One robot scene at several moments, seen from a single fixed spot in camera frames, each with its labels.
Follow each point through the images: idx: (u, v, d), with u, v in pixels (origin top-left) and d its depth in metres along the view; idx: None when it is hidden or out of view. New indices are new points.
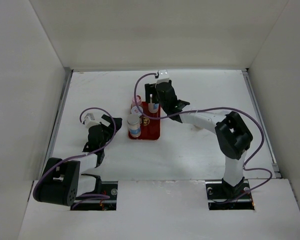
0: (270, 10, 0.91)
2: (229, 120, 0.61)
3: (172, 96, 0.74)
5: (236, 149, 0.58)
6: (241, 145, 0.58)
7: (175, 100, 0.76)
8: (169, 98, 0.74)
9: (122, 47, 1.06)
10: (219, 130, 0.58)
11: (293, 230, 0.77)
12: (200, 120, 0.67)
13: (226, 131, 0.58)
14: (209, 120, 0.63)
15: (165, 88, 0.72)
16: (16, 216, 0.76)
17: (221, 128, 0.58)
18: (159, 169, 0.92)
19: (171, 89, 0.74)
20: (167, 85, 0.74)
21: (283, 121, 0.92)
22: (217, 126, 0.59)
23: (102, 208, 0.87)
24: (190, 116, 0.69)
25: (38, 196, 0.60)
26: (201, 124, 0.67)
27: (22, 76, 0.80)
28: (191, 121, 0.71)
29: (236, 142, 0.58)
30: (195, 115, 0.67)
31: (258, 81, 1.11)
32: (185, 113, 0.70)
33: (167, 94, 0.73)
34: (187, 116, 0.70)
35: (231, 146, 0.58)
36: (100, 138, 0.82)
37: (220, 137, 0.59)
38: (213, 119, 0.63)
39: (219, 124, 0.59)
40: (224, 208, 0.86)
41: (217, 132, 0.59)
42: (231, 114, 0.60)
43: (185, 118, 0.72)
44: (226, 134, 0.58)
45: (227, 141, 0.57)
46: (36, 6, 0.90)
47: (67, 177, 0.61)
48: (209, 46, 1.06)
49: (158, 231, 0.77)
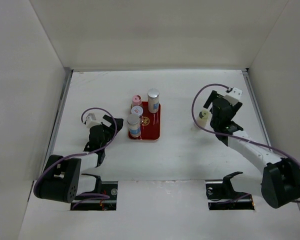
0: (270, 11, 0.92)
2: (283, 165, 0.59)
3: (226, 115, 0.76)
5: (281, 199, 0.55)
6: (288, 196, 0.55)
7: (228, 120, 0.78)
8: (222, 116, 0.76)
9: (123, 47, 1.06)
10: (269, 173, 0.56)
11: (293, 230, 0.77)
12: (249, 152, 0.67)
13: (277, 177, 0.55)
14: (259, 155, 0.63)
15: (222, 106, 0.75)
16: (16, 217, 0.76)
17: (271, 171, 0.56)
18: (161, 169, 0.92)
19: (228, 107, 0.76)
20: (226, 103, 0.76)
21: (283, 121, 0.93)
22: (268, 167, 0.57)
23: (102, 208, 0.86)
24: (239, 143, 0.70)
25: (39, 193, 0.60)
26: (249, 156, 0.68)
27: (22, 74, 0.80)
28: (238, 148, 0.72)
29: (284, 191, 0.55)
30: (245, 144, 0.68)
31: (258, 81, 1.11)
32: (235, 138, 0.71)
33: (222, 112, 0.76)
34: (236, 142, 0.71)
35: (276, 193, 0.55)
36: (100, 138, 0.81)
37: (267, 180, 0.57)
38: (265, 157, 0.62)
39: (270, 166, 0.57)
40: (224, 208, 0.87)
41: (265, 173, 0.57)
42: (287, 160, 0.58)
43: (232, 143, 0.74)
44: (275, 178, 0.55)
45: (274, 186, 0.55)
46: (36, 5, 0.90)
47: (67, 174, 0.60)
48: (210, 46, 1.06)
49: (159, 231, 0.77)
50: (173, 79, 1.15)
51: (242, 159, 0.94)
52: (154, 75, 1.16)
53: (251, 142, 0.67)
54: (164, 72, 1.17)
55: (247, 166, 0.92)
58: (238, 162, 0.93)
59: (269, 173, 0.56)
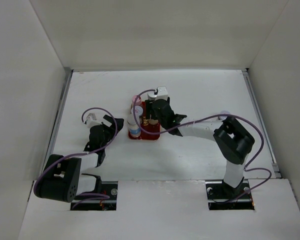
0: (271, 10, 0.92)
2: (227, 125, 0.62)
3: (169, 112, 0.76)
5: (239, 154, 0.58)
6: (243, 148, 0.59)
7: (172, 115, 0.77)
8: (166, 114, 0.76)
9: (123, 47, 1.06)
10: (219, 137, 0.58)
11: (293, 230, 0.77)
12: (199, 131, 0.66)
13: (226, 137, 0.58)
14: (206, 128, 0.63)
15: (161, 105, 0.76)
16: (16, 217, 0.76)
17: (220, 135, 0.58)
18: (160, 168, 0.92)
19: (167, 104, 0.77)
20: (164, 101, 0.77)
21: (283, 121, 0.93)
22: (216, 133, 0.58)
23: (102, 208, 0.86)
24: (188, 128, 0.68)
25: (39, 192, 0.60)
26: (201, 134, 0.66)
27: (22, 75, 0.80)
28: (191, 133, 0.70)
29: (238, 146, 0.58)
30: (193, 126, 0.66)
31: (258, 82, 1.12)
32: (183, 125, 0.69)
33: (164, 111, 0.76)
34: (185, 129, 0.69)
35: (234, 152, 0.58)
36: (100, 138, 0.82)
37: (221, 144, 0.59)
38: (211, 127, 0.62)
39: (217, 131, 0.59)
40: (224, 208, 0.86)
41: (216, 139, 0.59)
42: (228, 119, 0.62)
43: (184, 131, 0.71)
44: (226, 139, 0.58)
45: (228, 147, 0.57)
46: (36, 6, 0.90)
47: (67, 172, 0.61)
48: (209, 46, 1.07)
49: (158, 231, 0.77)
50: (173, 79, 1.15)
51: None
52: (154, 75, 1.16)
53: (196, 121, 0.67)
54: (164, 72, 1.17)
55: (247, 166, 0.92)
58: None
59: (219, 137, 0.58)
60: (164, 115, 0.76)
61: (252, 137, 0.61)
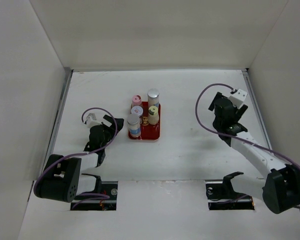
0: (271, 10, 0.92)
2: (287, 171, 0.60)
3: (228, 114, 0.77)
5: (282, 205, 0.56)
6: (290, 202, 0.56)
7: (231, 119, 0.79)
8: (225, 115, 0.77)
9: (123, 47, 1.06)
10: (272, 179, 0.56)
11: (293, 230, 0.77)
12: (253, 155, 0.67)
13: (280, 183, 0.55)
14: (263, 160, 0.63)
15: (224, 105, 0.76)
16: (16, 217, 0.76)
17: (275, 178, 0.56)
18: (161, 169, 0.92)
19: (231, 107, 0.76)
20: (229, 103, 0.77)
21: (283, 121, 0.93)
22: (271, 174, 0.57)
23: (102, 208, 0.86)
24: (243, 145, 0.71)
25: (39, 193, 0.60)
26: (252, 158, 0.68)
27: (21, 75, 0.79)
28: (243, 152, 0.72)
29: (285, 197, 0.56)
30: (250, 148, 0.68)
31: (258, 82, 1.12)
32: (239, 140, 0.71)
33: (226, 111, 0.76)
34: (240, 145, 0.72)
35: (279, 200, 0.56)
36: (100, 138, 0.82)
37: (270, 185, 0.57)
38: (269, 163, 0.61)
39: (274, 173, 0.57)
40: (224, 208, 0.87)
41: (269, 179, 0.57)
42: (291, 166, 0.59)
43: (235, 145, 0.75)
44: (279, 185, 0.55)
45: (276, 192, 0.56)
46: (36, 6, 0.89)
47: (67, 172, 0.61)
48: (209, 46, 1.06)
49: (159, 231, 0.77)
50: (173, 80, 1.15)
51: (241, 159, 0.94)
52: (154, 75, 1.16)
53: (255, 145, 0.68)
54: (164, 72, 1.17)
55: (247, 166, 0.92)
58: (238, 162, 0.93)
59: (272, 179, 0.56)
60: (223, 116, 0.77)
61: None
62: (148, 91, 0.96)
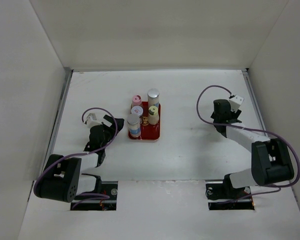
0: (271, 11, 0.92)
2: (273, 146, 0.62)
3: (225, 110, 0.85)
5: (267, 175, 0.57)
6: (275, 173, 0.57)
7: (228, 114, 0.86)
8: (222, 111, 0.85)
9: (123, 47, 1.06)
10: (255, 149, 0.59)
11: (293, 230, 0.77)
12: (242, 136, 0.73)
13: (263, 151, 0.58)
14: (250, 136, 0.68)
15: (222, 101, 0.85)
16: (16, 217, 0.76)
17: (258, 146, 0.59)
18: (161, 169, 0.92)
19: (227, 104, 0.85)
20: (226, 100, 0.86)
21: (284, 121, 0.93)
22: (254, 143, 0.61)
23: (102, 208, 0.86)
24: (235, 130, 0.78)
25: (39, 192, 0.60)
26: (242, 140, 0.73)
27: (21, 76, 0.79)
28: (235, 137, 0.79)
29: (270, 167, 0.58)
30: (240, 130, 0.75)
31: (258, 82, 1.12)
32: (233, 127, 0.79)
33: (222, 107, 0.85)
34: (233, 131, 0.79)
35: (262, 169, 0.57)
36: (100, 138, 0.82)
37: (254, 155, 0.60)
38: (254, 138, 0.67)
39: (258, 143, 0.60)
40: (224, 208, 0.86)
41: (253, 149, 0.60)
42: (275, 139, 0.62)
43: (230, 133, 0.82)
44: (261, 153, 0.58)
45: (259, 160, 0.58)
46: (36, 6, 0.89)
47: (67, 172, 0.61)
48: (209, 46, 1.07)
49: (159, 231, 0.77)
50: (173, 80, 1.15)
51: (241, 159, 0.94)
52: (154, 75, 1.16)
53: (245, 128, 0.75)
54: (165, 73, 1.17)
55: (247, 166, 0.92)
58: (238, 162, 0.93)
59: (255, 148, 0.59)
60: (220, 111, 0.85)
61: (293, 172, 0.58)
62: (148, 91, 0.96)
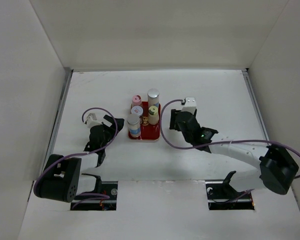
0: (270, 11, 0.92)
2: (271, 152, 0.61)
3: (194, 125, 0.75)
5: (286, 185, 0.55)
6: (290, 178, 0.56)
7: (198, 129, 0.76)
8: (191, 127, 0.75)
9: (123, 47, 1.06)
10: (266, 168, 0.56)
11: (293, 230, 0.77)
12: (236, 153, 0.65)
13: (273, 165, 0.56)
14: (248, 152, 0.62)
15: (187, 119, 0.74)
16: (16, 217, 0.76)
17: (268, 165, 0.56)
18: (160, 169, 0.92)
19: (193, 118, 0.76)
20: (189, 115, 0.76)
21: (284, 121, 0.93)
22: (263, 163, 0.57)
23: (102, 208, 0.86)
24: (222, 148, 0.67)
25: (39, 192, 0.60)
26: (237, 156, 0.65)
27: (21, 76, 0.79)
28: (224, 153, 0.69)
29: (284, 177, 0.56)
30: (229, 147, 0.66)
31: (258, 81, 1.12)
32: (216, 144, 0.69)
33: (190, 124, 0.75)
34: (218, 147, 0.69)
35: (281, 182, 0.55)
36: (101, 138, 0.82)
37: (267, 173, 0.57)
38: (254, 153, 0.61)
39: (264, 160, 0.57)
40: (225, 208, 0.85)
41: (263, 169, 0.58)
42: (273, 146, 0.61)
43: (215, 150, 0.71)
44: (273, 168, 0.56)
45: (275, 177, 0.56)
46: (36, 6, 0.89)
47: (68, 172, 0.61)
48: (209, 46, 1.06)
49: (158, 231, 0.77)
50: (173, 80, 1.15)
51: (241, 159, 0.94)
52: (154, 75, 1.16)
53: (232, 142, 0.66)
54: (165, 73, 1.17)
55: (247, 166, 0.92)
58: (238, 162, 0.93)
59: (265, 168, 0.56)
60: (190, 129, 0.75)
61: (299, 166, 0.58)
62: (149, 91, 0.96)
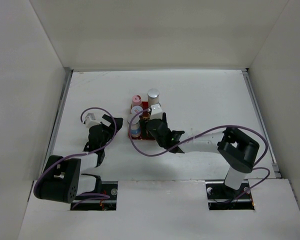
0: (270, 11, 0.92)
2: (229, 135, 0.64)
3: (165, 131, 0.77)
5: (249, 163, 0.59)
6: (251, 156, 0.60)
7: (169, 133, 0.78)
8: (162, 133, 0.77)
9: (123, 47, 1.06)
10: (225, 151, 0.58)
11: (294, 230, 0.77)
12: (200, 145, 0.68)
13: (231, 147, 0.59)
14: (208, 142, 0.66)
15: (157, 125, 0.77)
16: (17, 216, 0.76)
17: (226, 148, 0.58)
18: (160, 169, 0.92)
19: (162, 124, 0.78)
20: (157, 121, 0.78)
21: (283, 121, 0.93)
22: (221, 147, 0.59)
23: (102, 208, 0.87)
24: (189, 144, 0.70)
25: (39, 194, 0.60)
26: (202, 148, 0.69)
27: (21, 76, 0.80)
28: (191, 148, 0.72)
29: (245, 156, 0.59)
30: (194, 142, 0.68)
31: (258, 81, 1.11)
32: (184, 142, 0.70)
33: (160, 130, 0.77)
34: (186, 145, 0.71)
35: (242, 162, 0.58)
36: (100, 138, 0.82)
37: (228, 156, 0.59)
38: (213, 140, 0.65)
39: (222, 144, 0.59)
40: (224, 208, 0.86)
41: (223, 153, 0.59)
42: (229, 130, 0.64)
43: (185, 148, 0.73)
44: (232, 150, 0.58)
45: (237, 158, 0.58)
46: (36, 6, 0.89)
47: (68, 172, 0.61)
48: (208, 46, 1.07)
49: (158, 231, 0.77)
50: (172, 80, 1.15)
51: None
52: (154, 75, 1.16)
53: (196, 136, 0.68)
54: (164, 73, 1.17)
55: None
58: None
59: (224, 151, 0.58)
60: (162, 135, 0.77)
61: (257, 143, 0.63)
62: (149, 91, 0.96)
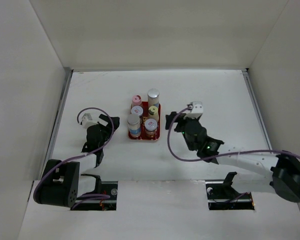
0: (270, 11, 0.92)
2: (282, 161, 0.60)
3: (204, 137, 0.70)
5: None
6: None
7: (207, 139, 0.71)
8: (201, 139, 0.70)
9: (123, 47, 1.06)
10: (279, 179, 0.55)
11: (293, 230, 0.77)
12: (244, 163, 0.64)
13: (287, 176, 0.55)
14: (258, 163, 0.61)
15: (198, 132, 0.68)
16: (17, 216, 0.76)
17: (280, 176, 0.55)
18: (160, 169, 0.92)
19: (204, 130, 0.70)
20: (199, 127, 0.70)
21: (284, 121, 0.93)
22: (276, 174, 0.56)
23: (102, 208, 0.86)
24: (230, 158, 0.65)
25: (39, 199, 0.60)
26: (245, 166, 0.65)
27: (21, 76, 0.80)
28: (230, 163, 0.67)
29: (297, 185, 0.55)
30: (238, 158, 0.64)
31: (258, 81, 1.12)
32: (225, 155, 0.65)
33: (200, 136, 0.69)
34: (227, 159, 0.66)
35: (295, 192, 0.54)
36: (98, 138, 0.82)
37: (280, 184, 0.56)
38: (264, 164, 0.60)
39: (276, 171, 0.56)
40: (225, 208, 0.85)
41: (276, 180, 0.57)
42: (284, 155, 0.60)
43: (223, 161, 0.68)
44: (286, 179, 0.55)
45: (290, 188, 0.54)
46: (36, 6, 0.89)
47: (67, 176, 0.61)
48: (208, 46, 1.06)
49: (158, 231, 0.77)
50: (172, 80, 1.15)
51: None
52: (154, 75, 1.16)
53: (241, 152, 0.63)
54: (164, 72, 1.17)
55: None
58: None
59: (279, 179, 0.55)
60: (199, 141, 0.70)
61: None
62: (149, 91, 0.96)
